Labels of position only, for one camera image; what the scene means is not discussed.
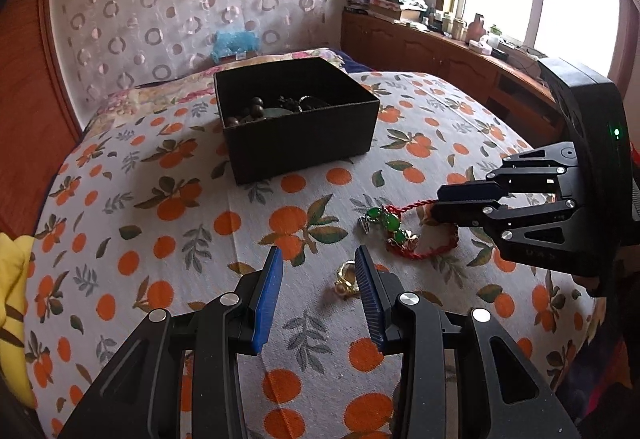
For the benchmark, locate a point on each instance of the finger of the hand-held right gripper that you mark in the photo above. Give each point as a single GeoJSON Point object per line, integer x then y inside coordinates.
{"type": "Point", "coordinates": [520, 226]}
{"type": "Point", "coordinates": [480, 191]}

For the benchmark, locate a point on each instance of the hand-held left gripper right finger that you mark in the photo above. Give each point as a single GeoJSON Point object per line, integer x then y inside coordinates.
{"type": "Point", "coordinates": [369, 299]}

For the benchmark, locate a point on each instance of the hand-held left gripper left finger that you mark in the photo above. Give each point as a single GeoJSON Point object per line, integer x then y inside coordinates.
{"type": "Point", "coordinates": [267, 304]}

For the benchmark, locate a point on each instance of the small gold jewelry piece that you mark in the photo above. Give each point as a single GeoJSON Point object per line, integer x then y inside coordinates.
{"type": "Point", "coordinates": [345, 279]}

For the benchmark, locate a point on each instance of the black cardboard box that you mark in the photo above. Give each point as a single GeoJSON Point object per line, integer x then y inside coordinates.
{"type": "Point", "coordinates": [300, 144]}

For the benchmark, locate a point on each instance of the pale green jade bangle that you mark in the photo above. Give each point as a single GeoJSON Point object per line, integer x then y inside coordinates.
{"type": "Point", "coordinates": [272, 113]}

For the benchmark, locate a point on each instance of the orange fruit print bedsheet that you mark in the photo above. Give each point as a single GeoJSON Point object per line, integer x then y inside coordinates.
{"type": "Point", "coordinates": [200, 244]}

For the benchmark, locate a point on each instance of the small black device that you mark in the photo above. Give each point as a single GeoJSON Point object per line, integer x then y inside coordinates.
{"type": "Point", "coordinates": [501, 53]}

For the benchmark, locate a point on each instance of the white tissue box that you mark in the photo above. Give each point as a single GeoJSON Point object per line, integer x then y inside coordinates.
{"type": "Point", "coordinates": [480, 47]}

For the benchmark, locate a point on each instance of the wooden side cabinet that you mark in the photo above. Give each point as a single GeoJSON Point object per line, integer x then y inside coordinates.
{"type": "Point", "coordinates": [425, 54]}

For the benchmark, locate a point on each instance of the row of small bottles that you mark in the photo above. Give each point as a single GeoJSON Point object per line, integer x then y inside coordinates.
{"type": "Point", "coordinates": [450, 24]}

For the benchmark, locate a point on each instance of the navy blue blanket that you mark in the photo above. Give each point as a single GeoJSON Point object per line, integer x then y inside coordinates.
{"type": "Point", "coordinates": [357, 65]}

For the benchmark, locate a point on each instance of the yellow cloth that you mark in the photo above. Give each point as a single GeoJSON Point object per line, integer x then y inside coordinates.
{"type": "Point", "coordinates": [12, 294]}

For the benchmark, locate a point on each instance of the blue plastic bag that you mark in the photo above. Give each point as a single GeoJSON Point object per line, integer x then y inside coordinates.
{"type": "Point", "coordinates": [235, 41]}

